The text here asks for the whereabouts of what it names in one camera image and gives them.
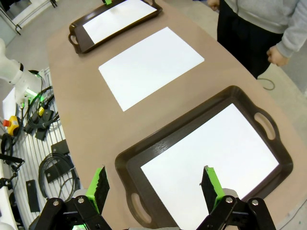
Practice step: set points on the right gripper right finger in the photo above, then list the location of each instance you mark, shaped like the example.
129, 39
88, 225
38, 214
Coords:
211, 187

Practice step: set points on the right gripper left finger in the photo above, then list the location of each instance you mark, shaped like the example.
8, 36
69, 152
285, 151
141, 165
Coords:
99, 189

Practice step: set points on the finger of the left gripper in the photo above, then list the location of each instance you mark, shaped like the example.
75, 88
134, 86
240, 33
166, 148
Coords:
107, 2

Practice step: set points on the white A4 paper stack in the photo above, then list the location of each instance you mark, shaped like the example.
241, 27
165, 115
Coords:
148, 69
117, 19
211, 155

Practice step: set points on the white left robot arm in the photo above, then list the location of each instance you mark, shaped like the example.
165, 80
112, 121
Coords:
21, 76

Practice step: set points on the person's left forearm grey sleeve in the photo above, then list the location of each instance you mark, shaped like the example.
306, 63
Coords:
295, 33

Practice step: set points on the person's right hand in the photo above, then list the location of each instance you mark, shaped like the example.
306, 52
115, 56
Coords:
213, 4

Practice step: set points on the person's left hand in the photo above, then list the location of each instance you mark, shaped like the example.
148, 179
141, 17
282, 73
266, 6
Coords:
277, 56

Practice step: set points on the black metal mounting plate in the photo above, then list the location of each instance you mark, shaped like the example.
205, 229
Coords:
32, 196
60, 146
57, 170

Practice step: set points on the brown plastic serving tray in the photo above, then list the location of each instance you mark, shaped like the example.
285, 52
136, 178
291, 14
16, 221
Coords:
82, 43
153, 149

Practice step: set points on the yellow emergency stop button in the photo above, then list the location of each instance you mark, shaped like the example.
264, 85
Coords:
13, 124

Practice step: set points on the person in grey hoodie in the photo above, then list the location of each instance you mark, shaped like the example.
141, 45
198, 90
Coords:
244, 36

